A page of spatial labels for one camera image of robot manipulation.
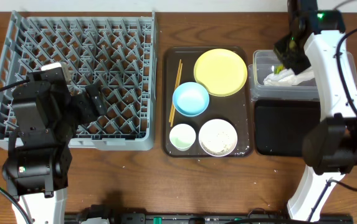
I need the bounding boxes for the light blue bowl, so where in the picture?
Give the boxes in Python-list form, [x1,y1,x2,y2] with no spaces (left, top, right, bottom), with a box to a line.
[173,82,210,118]

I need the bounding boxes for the grey plastic dish rack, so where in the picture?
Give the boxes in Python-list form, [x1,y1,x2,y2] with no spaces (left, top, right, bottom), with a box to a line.
[0,12,158,151]

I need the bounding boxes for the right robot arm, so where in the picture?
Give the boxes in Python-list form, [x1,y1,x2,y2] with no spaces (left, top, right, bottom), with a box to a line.
[274,0,357,223]

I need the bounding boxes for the wooden chopstick left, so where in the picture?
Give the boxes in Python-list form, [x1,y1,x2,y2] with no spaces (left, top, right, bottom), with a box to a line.
[168,58,182,123]

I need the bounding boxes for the wooden chopstick right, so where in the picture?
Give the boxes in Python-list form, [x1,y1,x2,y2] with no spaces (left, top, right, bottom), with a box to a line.
[170,62,184,128]

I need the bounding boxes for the green red snack wrapper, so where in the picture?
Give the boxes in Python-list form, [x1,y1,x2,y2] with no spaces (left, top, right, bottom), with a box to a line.
[274,65,285,74]

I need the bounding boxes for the white cup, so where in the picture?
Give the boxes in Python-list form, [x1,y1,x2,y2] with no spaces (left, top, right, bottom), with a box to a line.
[169,124,196,151]

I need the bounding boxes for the clear plastic waste bin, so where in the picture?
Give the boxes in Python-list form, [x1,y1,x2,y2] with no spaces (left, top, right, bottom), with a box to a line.
[248,50,357,103]

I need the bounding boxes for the dark brown serving tray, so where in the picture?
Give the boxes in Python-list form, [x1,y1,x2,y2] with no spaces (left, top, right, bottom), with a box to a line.
[161,47,253,159]

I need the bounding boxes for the white napkin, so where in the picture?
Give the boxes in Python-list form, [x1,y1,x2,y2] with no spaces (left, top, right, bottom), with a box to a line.
[264,68,315,86]

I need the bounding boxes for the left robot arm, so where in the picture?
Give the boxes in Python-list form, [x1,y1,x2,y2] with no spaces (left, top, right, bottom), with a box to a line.
[2,62,107,223]

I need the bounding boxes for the white bowl with rice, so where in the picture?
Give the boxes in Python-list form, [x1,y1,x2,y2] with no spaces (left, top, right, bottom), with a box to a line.
[198,119,238,157]

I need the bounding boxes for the yellow round plate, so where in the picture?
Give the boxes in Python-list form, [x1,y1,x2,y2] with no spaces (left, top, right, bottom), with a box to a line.
[194,49,248,97]

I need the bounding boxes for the black waste tray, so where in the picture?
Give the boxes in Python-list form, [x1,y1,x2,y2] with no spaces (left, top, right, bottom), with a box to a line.
[254,100,320,157]

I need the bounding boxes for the wooden chopstick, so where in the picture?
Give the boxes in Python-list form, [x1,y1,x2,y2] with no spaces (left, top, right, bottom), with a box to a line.
[168,58,182,123]
[170,62,184,128]

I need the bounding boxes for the black rail at table edge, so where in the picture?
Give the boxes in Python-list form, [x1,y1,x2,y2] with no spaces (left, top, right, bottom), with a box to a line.
[64,204,353,224]

